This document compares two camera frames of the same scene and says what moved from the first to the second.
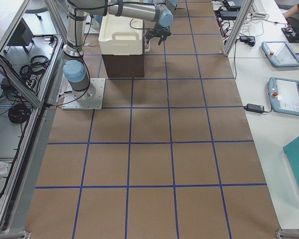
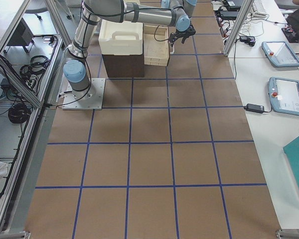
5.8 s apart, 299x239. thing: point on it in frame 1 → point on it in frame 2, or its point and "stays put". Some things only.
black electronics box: [22, 35] stays put
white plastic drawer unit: [120, 36] stays put
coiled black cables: [19, 113] stays put
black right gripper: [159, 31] → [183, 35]
